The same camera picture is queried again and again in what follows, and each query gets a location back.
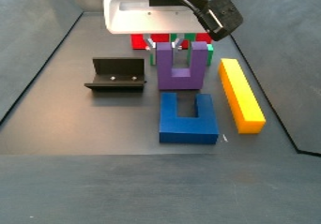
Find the black angle bracket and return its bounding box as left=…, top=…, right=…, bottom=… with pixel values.
left=85, top=57, right=146, bottom=91

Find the yellow long bar block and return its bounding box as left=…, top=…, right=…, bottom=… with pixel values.
left=218, top=58, right=266, bottom=134

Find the black wrist camera with cable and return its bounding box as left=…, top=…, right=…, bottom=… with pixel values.
left=150, top=0, right=244, bottom=41

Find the blue U-shaped block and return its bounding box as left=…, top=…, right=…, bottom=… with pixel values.
left=159, top=93, right=220, bottom=144

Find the green arch block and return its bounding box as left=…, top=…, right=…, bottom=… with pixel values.
left=146, top=41, right=214, bottom=66

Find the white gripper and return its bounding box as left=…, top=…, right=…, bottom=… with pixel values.
left=103, top=0, right=205, bottom=51

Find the purple U-shaped block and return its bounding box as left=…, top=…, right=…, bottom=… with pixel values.
left=155, top=41, right=209, bottom=90

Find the red slotted board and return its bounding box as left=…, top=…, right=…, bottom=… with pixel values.
left=130, top=33, right=212, bottom=50

